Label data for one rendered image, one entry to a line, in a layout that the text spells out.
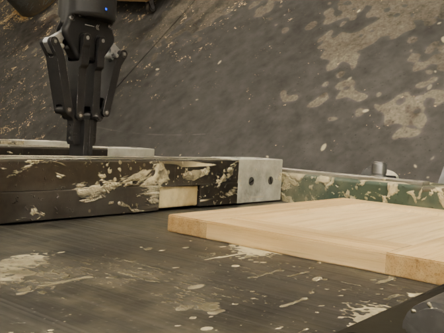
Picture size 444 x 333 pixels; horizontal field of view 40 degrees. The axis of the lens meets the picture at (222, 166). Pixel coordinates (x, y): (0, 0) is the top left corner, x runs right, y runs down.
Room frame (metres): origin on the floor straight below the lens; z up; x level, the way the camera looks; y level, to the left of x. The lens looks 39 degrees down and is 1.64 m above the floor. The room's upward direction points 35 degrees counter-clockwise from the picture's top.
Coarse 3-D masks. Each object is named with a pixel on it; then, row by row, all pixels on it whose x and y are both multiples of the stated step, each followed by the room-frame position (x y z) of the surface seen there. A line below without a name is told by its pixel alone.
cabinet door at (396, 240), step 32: (192, 224) 0.48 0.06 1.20; (224, 224) 0.45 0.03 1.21; (256, 224) 0.45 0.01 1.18; (288, 224) 0.46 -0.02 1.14; (320, 224) 0.45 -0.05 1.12; (352, 224) 0.45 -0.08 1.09; (384, 224) 0.45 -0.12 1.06; (416, 224) 0.44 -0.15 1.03; (320, 256) 0.35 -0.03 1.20; (352, 256) 0.33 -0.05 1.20; (384, 256) 0.31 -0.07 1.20; (416, 256) 0.29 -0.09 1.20
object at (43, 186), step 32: (0, 160) 0.58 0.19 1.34; (32, 160) 0.60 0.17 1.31; (64, 160) 0.61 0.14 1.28; (96, 160) 0.63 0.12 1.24; (128, 160) 0.65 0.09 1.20; (160, 160) 0.67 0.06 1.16; (192, 160) 0.70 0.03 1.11; (224, 160) 0.73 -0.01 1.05; (256, 160) 0.76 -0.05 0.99; (0, 192) 0.57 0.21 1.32; (32, 192) 0.58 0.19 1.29; (64, 192) 0.60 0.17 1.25; (96, 192) 0.61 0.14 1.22; (128, 192) 0.63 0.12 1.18; (224, 192) 0.70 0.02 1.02; (256, 192) 0.73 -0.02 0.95
